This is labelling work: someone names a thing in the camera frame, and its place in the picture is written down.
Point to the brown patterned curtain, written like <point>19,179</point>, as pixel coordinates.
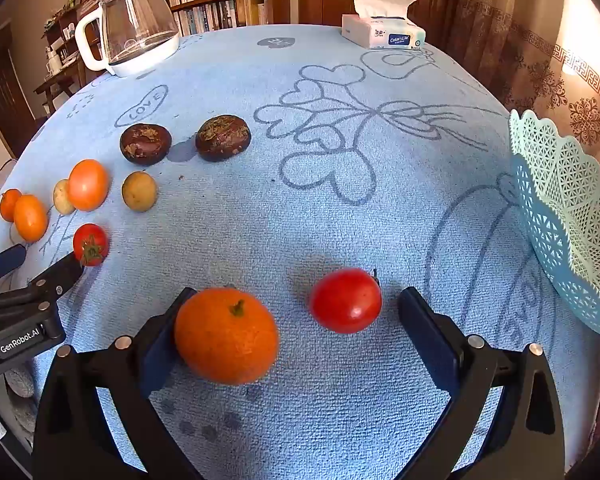
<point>530,60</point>

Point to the small orange mandarin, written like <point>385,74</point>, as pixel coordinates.
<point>30,217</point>
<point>9,204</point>

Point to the light blue lattice basket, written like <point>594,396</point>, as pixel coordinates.
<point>565,210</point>

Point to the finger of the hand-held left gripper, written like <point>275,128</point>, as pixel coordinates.
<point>65,272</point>
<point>5,260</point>

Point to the dark brown water chestnut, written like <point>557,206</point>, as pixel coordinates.
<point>145,145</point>
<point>223,137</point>

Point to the large orange mandarin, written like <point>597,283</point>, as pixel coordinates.
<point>225,335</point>

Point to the small red tomato green calyx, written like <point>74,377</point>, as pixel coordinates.
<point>97,240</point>

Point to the dark wooden side shelf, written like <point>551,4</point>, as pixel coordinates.
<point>60,80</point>

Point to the tan round fruit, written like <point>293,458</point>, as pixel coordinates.
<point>139,191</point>
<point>61,199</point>

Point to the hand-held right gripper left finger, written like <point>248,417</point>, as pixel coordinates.
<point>157,360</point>

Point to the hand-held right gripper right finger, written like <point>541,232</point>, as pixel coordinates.
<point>430,340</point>

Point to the smooth orange persimmon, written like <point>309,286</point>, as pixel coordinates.
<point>87,185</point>

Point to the white tissue pack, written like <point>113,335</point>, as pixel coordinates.
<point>375,32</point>

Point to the red tomato with stem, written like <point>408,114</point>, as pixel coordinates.
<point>345,302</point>

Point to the blue printed table cloth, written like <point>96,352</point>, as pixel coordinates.
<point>330,210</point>

